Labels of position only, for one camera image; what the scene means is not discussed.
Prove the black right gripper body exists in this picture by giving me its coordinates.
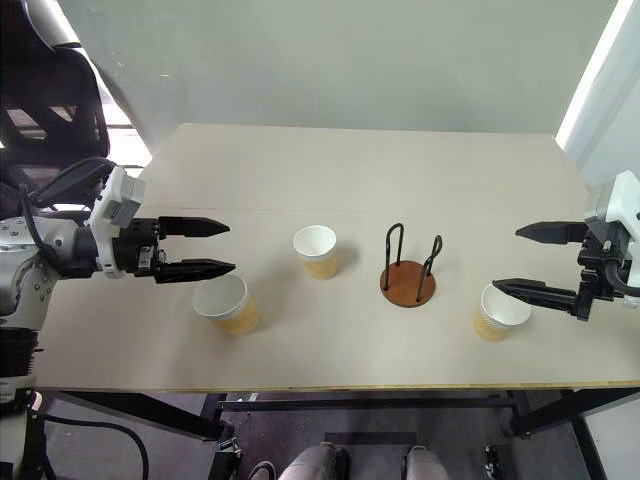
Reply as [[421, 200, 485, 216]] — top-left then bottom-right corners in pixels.
[[574, 227, 633, 322]]

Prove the black ribbed robot torso block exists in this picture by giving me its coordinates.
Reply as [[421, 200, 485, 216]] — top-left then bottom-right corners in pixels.
[[0, 326, 41, 379]]

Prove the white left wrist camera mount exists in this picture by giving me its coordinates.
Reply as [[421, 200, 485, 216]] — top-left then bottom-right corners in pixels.
[[86, 165, 147, 277]]

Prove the tan paper cup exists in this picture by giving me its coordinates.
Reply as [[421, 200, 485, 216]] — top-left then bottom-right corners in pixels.
[[292, 225, 338, 281], [473, 282, 533, 344], [192, 273, 262, 337]]

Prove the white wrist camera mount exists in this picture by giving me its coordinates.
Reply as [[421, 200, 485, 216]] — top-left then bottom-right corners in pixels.
[[86, 165, 147, 277], [583, 170, 640, 302]]

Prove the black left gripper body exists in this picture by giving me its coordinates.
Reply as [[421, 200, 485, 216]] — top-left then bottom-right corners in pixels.
[[112, 217, 167, 282]]

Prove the black office chair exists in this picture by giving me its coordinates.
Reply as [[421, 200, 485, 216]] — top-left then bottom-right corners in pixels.
[[0, 0, 112, 214]]

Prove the black floor cable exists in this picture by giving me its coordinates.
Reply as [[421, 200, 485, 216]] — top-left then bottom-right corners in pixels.
[[43, 413, 151, 480]]

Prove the grey rounded shape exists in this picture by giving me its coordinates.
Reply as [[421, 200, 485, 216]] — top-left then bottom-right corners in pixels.
[[276, 441, 350, 480], [401, 444, 452, 480]]

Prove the wooden cup holder stand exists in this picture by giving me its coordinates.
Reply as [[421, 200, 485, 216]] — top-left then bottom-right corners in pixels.
[[379, 222, 445, 309]]

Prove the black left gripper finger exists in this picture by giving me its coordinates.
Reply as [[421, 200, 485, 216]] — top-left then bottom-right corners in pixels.
[[153, 258, 237, 286], [158, 215, 232, 239]]

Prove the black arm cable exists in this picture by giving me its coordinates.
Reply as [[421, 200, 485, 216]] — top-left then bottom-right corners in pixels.
[[602, 241, 640, 297], [17, 156, 114, 261]]

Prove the black metal table frame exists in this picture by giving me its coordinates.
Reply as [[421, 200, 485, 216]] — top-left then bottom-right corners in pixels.
[[37, 385, 640, 480]]

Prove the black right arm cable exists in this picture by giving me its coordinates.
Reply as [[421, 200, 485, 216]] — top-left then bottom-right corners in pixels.
[[602, 241, 640, 297]]

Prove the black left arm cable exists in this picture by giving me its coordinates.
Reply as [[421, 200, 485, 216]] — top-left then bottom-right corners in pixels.
[[17, 156, 114, 261]]

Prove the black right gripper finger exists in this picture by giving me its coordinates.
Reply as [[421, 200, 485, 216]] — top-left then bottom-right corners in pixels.
[[491, 278, 583, 315], [515, 220, 590, 247]]

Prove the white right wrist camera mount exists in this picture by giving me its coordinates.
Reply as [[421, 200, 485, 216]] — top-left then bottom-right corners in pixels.
[[583, 170, 640, 302]]

